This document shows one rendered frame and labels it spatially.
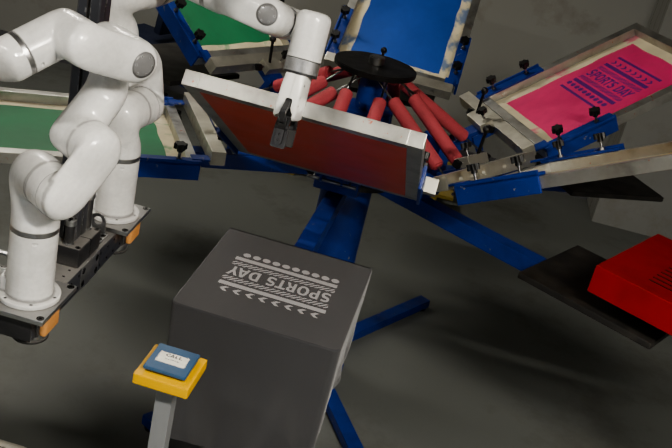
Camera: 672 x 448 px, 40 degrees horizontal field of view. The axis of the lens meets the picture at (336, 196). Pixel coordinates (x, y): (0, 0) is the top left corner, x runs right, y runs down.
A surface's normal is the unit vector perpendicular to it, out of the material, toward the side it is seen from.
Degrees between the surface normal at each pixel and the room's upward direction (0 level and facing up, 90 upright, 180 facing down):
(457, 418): 0
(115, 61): 94
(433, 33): 32
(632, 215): 90
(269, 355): 91
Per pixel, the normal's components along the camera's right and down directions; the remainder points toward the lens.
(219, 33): 0.56, -0.54
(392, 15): 0.07, -0.57
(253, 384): -0.22, 0.37
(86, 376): 0.21, -0.90
